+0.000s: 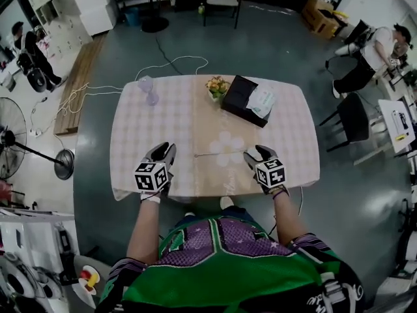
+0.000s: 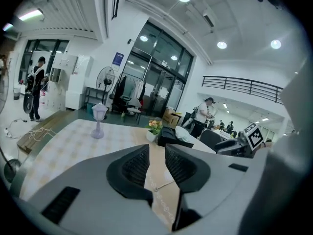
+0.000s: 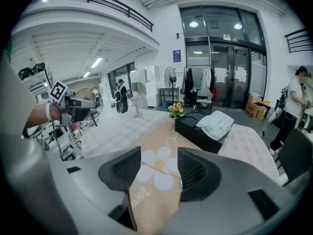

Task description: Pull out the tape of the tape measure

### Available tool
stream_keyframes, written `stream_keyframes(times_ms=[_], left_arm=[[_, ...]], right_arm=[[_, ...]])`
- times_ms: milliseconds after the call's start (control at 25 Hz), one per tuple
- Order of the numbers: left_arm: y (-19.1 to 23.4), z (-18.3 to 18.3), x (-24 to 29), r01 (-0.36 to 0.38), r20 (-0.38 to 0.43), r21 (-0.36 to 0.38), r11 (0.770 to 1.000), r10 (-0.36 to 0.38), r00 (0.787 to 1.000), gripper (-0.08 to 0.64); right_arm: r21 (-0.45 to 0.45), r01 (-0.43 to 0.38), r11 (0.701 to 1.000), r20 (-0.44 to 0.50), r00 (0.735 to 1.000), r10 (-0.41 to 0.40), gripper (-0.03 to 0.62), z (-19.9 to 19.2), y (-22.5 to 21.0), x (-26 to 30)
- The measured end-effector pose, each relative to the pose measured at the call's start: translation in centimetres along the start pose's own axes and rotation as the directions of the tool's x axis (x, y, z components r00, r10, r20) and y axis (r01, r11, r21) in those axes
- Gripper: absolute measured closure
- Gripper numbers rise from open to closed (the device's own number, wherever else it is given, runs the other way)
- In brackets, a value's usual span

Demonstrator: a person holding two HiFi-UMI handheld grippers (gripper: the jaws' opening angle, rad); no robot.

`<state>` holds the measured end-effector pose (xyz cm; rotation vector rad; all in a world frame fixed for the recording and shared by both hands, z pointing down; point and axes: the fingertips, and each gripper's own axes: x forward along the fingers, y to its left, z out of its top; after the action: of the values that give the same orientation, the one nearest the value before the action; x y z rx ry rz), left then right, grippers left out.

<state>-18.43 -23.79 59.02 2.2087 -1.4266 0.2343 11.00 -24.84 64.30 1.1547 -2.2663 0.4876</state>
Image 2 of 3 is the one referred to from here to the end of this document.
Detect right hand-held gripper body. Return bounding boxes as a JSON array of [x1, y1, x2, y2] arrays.
[[234, 122, 265, 159]]

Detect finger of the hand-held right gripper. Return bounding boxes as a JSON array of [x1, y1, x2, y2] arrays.
[[215, 138, 240, 155]]

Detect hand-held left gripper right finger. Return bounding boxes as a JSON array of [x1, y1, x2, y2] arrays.
[[165, 143, 211, 232]]

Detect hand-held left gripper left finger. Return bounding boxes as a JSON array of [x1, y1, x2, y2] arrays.
[[106, 144, 154, 208]]

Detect black chair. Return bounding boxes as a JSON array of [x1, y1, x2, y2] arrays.
[[200, 129, 223, 148]]

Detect black case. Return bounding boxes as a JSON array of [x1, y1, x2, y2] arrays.
[[182, 111, 195, 127]]

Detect black tissue box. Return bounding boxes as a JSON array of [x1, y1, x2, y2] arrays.
[[157, 125, 194, 149]]

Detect beige checked tablecloth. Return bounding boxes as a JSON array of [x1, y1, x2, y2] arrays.
[[19, 118, 217, 226]]

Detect brown cardboard box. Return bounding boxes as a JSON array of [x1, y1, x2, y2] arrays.
[[162, 107, 183, 130]]

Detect potted orange artificial flowers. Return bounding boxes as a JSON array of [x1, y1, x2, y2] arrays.
[[145, 119, 164, 142]]

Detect black mezzanine railing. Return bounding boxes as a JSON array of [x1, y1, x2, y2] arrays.
[[202, 75, 284, 105]]

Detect grey white armchair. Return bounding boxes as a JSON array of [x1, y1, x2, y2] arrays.
[[126, 98, 143, 125]]

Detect wooden floor platform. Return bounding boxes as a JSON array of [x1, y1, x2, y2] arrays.
[[16, 110, 75, 154]]

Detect stack of white boxes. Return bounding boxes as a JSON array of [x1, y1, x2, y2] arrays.
[[65, 55, 95, 111]]

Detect black clothes rack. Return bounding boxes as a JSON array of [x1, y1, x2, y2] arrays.
[[111, 72, 147, 115]]

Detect black metal rack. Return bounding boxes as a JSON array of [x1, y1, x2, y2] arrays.
[[84, 86, 106, 110]]

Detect black framed glass entrance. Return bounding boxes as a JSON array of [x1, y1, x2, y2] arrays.
[[119, 21, 196, 119]]

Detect ceiling air conditioner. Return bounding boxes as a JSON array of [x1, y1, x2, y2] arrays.
[[202, 13, 216, 28]]

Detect white locker cabinet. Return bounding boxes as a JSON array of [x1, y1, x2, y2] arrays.
[[46, 52, 79, 109]]

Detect white ceiling pipes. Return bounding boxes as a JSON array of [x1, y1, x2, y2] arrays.
[[126, 0, 214, 65]]

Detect white rope coil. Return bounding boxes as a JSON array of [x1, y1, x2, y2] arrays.
[[27, 127, 54, 142]]

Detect black pedestal fan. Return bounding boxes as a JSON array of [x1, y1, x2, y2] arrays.
[[96, 67, 115, 120], [0, 65, 22, 184]]

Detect blue wall poster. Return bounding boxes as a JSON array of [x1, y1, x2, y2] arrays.
[[112, 52, 125, 67]]

